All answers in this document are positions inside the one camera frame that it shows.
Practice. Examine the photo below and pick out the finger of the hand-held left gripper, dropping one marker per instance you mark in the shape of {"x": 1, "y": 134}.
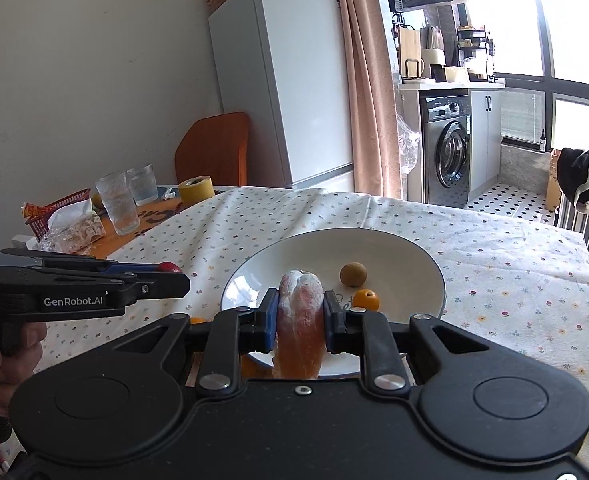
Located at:
{"x": 119, "y": 266}
{"x": 164, "y": 286}

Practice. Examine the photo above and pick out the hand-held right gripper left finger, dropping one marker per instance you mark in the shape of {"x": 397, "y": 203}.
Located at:
{"x": 270, "y": 320}

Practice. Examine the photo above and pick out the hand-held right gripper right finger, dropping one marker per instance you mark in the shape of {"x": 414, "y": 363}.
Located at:
{"x": 332, "y": 322}

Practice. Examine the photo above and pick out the pale peeled pomelo segment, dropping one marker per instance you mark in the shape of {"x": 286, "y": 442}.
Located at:
{"x": 302, "y": 305}

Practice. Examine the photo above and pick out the small orange kumquat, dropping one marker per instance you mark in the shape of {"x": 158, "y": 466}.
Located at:
{"x": 366, "y": 300}

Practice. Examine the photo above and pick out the brown kiwi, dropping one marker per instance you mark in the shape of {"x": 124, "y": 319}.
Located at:
{"x": 354, "y": 275}

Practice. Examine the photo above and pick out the white plate with dark rim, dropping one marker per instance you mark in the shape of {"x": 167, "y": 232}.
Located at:
{"x": 399, "y": 270}

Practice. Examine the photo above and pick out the person's left hand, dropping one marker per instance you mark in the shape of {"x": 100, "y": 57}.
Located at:
{"x": 9, "y": 375}

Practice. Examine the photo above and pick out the printed tissue pack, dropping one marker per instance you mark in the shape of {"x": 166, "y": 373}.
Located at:
{"x": 77, "y": 230}

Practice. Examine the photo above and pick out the tall clear drinking glass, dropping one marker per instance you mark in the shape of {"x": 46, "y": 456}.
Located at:
{"x": 119, "y": 205}

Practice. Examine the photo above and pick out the orange printed table mat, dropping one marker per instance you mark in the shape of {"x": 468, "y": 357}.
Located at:
{"x": 162, "y": 212}

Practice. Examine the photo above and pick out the red plastic basket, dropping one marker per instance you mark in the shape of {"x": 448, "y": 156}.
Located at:
{"x": 59, "y": 207}

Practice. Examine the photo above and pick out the short clear drinking glass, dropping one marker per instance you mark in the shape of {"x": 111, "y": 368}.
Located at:
{"x": 144, "y": 185}

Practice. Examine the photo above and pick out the red snack packet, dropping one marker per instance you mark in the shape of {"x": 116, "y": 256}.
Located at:
{"x": 33, "y": 210}

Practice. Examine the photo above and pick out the yellow tape roll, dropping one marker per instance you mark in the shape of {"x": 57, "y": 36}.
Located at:
{"x": 197, "y": 191}

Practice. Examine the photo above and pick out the orange chair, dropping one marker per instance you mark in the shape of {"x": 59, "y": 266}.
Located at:
{"x": 214, "y": 150}

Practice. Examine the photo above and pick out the white floral tablecloth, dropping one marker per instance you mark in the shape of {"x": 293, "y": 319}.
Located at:
{"x": 499, "y": 285}

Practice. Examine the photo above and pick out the clear plastic bag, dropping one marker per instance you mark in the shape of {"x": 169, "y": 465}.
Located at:
{"x": 408, "y": 142}

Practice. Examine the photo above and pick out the silver washing machine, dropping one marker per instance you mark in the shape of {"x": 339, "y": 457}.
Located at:
{"x": 447, "y": 150}

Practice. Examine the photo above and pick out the pink curtain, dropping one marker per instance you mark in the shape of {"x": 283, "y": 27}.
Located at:
{"x": 374, "y": 90}

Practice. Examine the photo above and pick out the white refrigerator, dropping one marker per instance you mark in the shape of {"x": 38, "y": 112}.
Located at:
{"x": 284, "y": 75}

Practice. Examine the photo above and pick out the white kitchen cabinet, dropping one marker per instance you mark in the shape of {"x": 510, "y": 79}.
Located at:
{"x": 486, "y": 135}

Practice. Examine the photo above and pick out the cardboard box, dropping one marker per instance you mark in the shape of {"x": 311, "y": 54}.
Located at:
{"x": 554, "y": 185}

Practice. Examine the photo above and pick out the white countertop container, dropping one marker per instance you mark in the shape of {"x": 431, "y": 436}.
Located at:
{"x": 457, "y": 75}

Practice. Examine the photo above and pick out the small dark bottle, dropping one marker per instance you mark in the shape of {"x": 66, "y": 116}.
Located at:
{"x": 543, "y": 142}

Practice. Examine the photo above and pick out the white utensil holder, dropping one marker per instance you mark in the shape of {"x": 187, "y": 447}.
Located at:
{"x": 433, "y": 57}

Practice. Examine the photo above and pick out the wooden cutting board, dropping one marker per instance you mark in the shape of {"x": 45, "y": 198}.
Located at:
{"x": 409, "y": 45}

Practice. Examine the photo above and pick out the black dish rack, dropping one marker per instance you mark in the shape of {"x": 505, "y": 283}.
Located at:
{"x": 476, "y": 50}

